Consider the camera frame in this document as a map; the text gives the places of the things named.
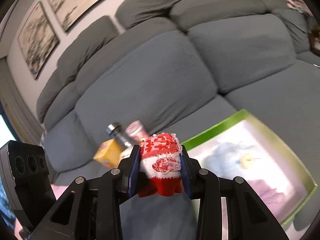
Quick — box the green storage box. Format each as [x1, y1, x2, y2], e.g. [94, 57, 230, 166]
[183, 109, 317, 225]

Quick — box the red white knitted cloth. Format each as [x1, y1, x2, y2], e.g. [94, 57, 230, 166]
[138, 133, 183, 198]

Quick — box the grey fabric sofa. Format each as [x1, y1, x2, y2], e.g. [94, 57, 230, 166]
[36, 0, 320, 240]

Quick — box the pink white can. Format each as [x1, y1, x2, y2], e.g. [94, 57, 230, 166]
[125, 120, 149, 144]

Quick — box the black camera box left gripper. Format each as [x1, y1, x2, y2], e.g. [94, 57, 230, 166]
[1, 140, 56, 232]

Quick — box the glass jar metal lid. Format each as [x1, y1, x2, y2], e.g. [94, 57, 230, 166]
[106, 122, 134, 149]

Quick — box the pink clothes pile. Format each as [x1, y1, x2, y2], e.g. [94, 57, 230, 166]
[287, 0, 313, 16]

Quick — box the yellow carton box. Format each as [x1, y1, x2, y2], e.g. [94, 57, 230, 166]
[93, 139, 123, 168]

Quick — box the light blue plush toy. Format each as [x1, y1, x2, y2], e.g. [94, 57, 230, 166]
[202, 142, 253, 179]

